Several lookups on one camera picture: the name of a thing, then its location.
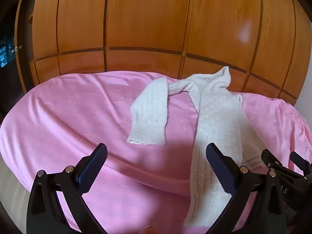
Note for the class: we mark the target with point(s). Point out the blue lit object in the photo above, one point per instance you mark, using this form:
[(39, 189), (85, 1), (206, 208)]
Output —
[(3, 53)]

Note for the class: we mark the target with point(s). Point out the white bed base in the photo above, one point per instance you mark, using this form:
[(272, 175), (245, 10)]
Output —
[(14, 199)]

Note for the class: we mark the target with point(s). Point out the white knit sweater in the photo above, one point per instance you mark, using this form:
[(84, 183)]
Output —
[(212, 117)]

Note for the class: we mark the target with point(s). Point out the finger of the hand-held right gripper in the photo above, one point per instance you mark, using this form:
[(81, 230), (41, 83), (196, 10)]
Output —
[(268, 157), (300, 162)]

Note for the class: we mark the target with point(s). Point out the wooden wardrobe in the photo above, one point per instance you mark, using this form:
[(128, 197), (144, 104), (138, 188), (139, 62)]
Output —
[(146, 17)]

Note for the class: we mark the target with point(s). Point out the pink blanket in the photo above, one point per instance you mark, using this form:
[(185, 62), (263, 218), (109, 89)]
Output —
[(61, 117)]

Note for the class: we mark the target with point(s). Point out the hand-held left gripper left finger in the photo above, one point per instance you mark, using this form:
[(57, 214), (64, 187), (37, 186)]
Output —
[(93, 162)]

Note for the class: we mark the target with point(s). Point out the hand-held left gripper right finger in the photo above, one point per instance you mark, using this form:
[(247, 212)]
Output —
[(218, 165)]

